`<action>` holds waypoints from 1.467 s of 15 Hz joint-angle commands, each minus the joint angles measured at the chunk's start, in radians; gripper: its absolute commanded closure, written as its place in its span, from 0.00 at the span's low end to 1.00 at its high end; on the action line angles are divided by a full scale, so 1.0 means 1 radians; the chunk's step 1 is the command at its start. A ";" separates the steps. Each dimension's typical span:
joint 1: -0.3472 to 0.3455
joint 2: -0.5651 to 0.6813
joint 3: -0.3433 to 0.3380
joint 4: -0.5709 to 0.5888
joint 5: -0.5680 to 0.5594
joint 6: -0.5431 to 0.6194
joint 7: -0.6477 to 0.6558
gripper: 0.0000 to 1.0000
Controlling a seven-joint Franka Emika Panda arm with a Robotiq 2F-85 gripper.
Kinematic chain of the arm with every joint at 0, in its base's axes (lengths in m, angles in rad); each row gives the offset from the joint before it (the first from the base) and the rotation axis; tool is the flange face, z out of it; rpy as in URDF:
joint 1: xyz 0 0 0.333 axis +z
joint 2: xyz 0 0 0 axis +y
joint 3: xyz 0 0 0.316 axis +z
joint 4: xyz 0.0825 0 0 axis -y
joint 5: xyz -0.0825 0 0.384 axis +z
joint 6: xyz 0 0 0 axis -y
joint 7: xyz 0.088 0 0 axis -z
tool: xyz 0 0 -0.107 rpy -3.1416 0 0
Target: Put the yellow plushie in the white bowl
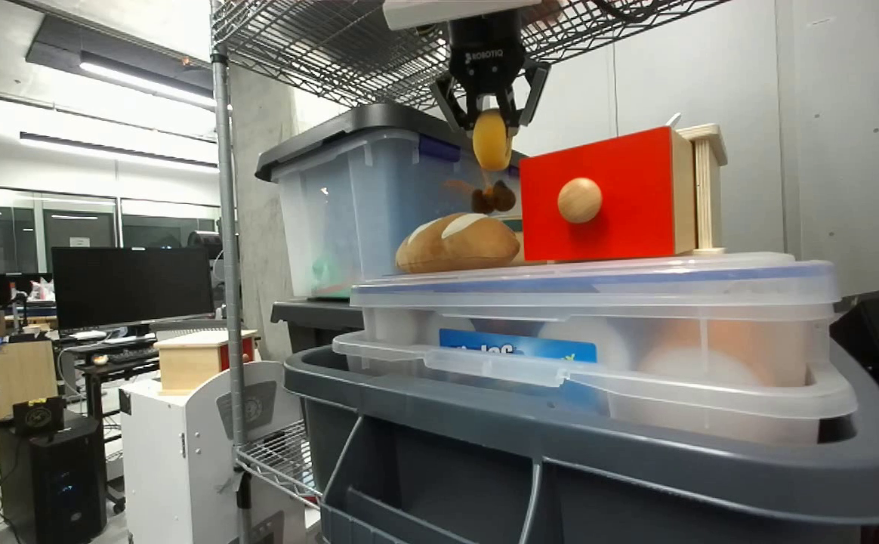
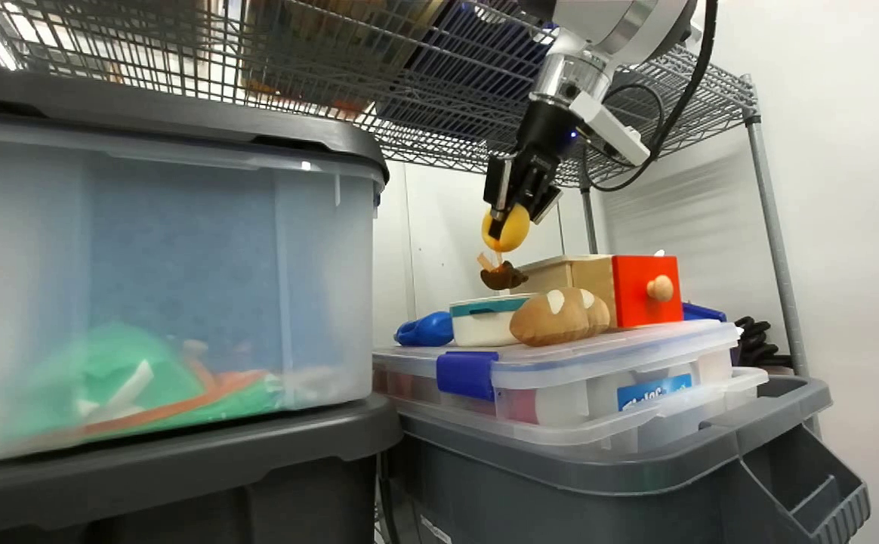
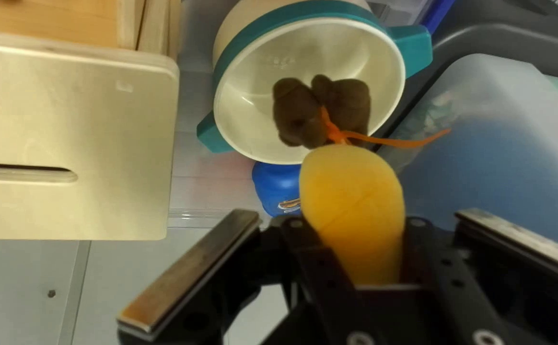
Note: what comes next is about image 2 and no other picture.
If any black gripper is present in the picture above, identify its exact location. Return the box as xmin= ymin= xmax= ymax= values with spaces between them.
xmin=484 ymin=99 xmax=583 ymax=240

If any yellow plushie with brown end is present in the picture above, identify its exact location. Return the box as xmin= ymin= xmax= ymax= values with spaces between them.
xmin=473 ymin=203 xmax=539 ymax=293

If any bread loaf plushie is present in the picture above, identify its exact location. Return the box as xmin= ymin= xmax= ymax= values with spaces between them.
xmin=508 ymin=284 xmax=614 ymax=350

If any white bowl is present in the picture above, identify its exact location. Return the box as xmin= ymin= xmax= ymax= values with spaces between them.
xmin=447 ymin=293 xmax=539 ymax=348

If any dark blue bin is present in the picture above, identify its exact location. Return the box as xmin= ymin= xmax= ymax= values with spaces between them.
xmin=386 ymin=0 xmax=561 ymax=134

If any wooden box with red front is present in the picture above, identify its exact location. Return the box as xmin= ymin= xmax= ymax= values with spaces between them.
xmin=511 ymin=250 xmax=690 ymax=334

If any clear container with blue latches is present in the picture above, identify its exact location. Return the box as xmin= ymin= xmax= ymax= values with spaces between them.
xmin=372 ymin=301 xmax=747 ymax=430

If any brown box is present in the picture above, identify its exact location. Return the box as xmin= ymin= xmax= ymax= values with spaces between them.
xmin=240 ymin=0 xmax=449 ymax=103

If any flat clear plastic container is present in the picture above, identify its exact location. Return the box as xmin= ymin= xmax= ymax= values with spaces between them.
xmin=395 ymin=362 xmax=771 ymax=455

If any grey storage tote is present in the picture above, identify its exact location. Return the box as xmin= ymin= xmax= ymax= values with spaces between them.
xmin=385 ymin=376 xmax=873 ymax=544

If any large clear tote grey lid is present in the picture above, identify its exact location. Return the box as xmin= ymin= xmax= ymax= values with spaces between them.
xmin=0 ymin=64 xmax=393 ymax=468

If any green cloth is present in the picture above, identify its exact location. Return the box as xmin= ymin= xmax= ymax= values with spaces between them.
xmin=0 ymin=325 xmax=285 ymax=443

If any dark grey tote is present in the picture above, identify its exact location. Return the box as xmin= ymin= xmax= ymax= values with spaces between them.
xmin=0 ymin=392 xmax=401 ymax=544

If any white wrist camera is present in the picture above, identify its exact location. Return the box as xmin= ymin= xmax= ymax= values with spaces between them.
xmin=569 ymin=87 xmax=655 ymax=171

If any metal wire shelf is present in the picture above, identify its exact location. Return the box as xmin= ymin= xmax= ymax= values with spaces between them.
xmin=0 ymin=0 xmax=763 ymax=191

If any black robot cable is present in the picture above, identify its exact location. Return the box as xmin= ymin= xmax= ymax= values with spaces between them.
xmin=583 ymin=0 xmax=720 ymax=195

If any metal shelf post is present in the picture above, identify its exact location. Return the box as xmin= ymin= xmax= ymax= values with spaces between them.
xmin=739 ymin=108 xmax=813 ymax=381

